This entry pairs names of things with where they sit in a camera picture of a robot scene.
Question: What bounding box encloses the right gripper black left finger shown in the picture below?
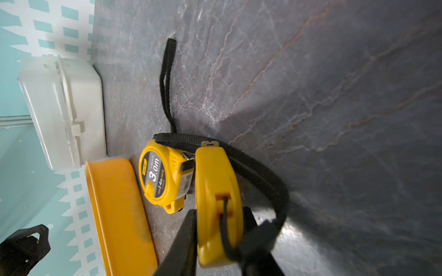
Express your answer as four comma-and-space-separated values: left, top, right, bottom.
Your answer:
154, 209, 198, 276

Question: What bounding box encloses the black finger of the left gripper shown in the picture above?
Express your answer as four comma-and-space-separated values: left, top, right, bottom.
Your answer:
1, 224, 51, 276

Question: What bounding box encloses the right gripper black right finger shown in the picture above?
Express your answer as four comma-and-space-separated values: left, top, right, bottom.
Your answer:
238, 207, 284, 276

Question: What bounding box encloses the yellow tape measure top clip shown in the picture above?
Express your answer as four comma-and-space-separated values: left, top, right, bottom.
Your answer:
154, 133, 290, 267

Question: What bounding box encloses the yellow tape measure 3.0m label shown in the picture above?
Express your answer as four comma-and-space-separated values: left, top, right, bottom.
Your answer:
139, 38, 195, 214

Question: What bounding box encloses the yellow plastic storage box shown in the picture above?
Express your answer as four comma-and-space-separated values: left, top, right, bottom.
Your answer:
85, 158, 158, 276

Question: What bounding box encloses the white plastic lidded case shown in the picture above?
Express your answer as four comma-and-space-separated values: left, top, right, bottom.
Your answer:
17, 55, 107, 171

